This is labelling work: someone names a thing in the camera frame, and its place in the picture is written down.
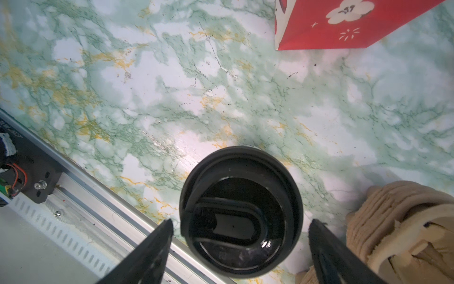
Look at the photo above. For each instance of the red white paper gift bag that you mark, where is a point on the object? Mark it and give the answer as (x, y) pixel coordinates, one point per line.
(341, 24)

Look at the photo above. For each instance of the single black coffee lid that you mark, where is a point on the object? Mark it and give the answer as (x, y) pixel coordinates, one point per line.
(241, 212)

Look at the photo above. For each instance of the brown pulp cup carrier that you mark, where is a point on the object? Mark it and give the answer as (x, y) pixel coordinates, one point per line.
(404, 233)

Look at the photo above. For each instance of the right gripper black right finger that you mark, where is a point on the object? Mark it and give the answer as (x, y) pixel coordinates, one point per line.
(333, 262)

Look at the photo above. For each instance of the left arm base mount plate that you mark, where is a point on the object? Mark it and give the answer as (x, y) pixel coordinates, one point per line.
(25, 168)

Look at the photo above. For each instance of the aluminium front rail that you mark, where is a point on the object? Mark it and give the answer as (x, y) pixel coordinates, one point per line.
(78, 235)

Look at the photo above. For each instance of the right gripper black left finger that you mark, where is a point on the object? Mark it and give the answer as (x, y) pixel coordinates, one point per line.
(146, 264)

